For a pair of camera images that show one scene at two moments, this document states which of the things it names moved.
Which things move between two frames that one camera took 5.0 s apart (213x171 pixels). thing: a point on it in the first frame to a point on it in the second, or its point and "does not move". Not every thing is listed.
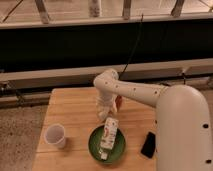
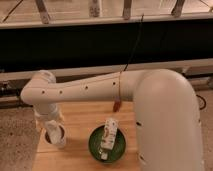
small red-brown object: (118, 101) does not move
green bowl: (117, 150) does not move
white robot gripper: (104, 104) to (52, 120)
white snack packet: (108, 136) does not move
